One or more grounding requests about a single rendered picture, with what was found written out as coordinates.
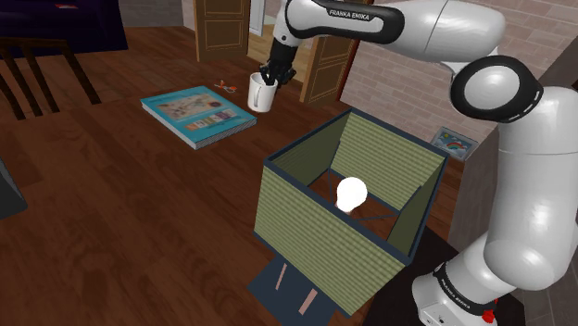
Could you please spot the brown wooden door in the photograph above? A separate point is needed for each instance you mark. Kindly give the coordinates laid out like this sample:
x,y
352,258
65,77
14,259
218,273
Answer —
x,y
221,29
327,72

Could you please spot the dark blue sofa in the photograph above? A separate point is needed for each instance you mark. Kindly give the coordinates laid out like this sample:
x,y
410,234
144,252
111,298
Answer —
x,y
58,22

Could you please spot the white mug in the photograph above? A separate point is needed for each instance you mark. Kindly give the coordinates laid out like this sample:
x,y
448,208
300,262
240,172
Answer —
x,y
261,97

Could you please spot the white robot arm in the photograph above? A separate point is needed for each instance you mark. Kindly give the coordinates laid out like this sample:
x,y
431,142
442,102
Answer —
x,y
533,180

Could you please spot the dark grey block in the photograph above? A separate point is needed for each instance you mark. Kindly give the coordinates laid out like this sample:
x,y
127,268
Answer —
x,y
9,194

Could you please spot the green square shade lamp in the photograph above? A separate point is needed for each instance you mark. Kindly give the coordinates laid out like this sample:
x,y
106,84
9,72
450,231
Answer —
x,y
311,239

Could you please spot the small orange scissors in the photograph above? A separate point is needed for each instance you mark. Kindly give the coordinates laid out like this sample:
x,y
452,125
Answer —
x,y
226,86

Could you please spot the teal book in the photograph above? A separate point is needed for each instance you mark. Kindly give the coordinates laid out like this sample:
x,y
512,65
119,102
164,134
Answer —
x,y
198,115

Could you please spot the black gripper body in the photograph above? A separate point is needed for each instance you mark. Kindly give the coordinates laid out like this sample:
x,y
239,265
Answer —
x,y
282,56

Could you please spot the rainbow picture frame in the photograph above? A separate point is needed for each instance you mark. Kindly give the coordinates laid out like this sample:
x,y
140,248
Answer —
x,y
454,144

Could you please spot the dark wooden chair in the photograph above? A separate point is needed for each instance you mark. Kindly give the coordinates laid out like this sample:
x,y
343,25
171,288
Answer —
x,y
34,45

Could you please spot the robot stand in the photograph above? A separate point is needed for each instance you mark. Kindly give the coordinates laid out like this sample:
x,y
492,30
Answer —
x,y
397,275

